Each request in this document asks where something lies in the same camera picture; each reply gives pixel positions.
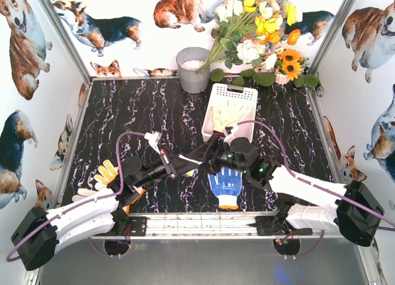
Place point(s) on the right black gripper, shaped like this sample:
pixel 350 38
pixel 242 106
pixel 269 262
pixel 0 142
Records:
pixel 218 147

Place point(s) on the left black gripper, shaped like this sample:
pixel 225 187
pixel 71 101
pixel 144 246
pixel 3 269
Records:
pixel 168 163

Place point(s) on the blue dotted white glove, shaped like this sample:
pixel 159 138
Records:
pixel 226 186

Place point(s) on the cream glove red cuff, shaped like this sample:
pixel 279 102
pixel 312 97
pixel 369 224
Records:
pixel 227 114

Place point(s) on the white perforated storage basket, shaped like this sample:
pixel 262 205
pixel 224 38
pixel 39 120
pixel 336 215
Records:
pixel 220 94

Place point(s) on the orange palm white glove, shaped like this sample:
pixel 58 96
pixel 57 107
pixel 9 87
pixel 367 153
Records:
pixel 107 173

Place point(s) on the plain white knit glove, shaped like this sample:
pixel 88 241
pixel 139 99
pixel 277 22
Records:
pixel 193 171

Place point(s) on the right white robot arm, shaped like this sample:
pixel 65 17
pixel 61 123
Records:
pixel 348 209

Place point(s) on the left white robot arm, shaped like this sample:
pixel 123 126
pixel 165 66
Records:
pixel 42 234

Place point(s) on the grey metal bucket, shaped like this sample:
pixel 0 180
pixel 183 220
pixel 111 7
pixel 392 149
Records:
pixel 194 77

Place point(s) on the small sunflower pot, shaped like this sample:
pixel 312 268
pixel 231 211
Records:
pixel 290 65

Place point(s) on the artificial flower bouquet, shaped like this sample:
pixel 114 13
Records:
pixel 248 31

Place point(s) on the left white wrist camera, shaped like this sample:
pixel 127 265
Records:
pixel 153 140

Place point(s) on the front aluminium rail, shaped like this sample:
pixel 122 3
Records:
pixel 197 226

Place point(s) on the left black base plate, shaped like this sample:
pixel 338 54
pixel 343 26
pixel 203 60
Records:
pixel 132 226

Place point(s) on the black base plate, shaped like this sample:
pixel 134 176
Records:
pixel 277 225
pixel 132 226

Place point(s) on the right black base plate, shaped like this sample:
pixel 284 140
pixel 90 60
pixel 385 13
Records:
pixel 277 225

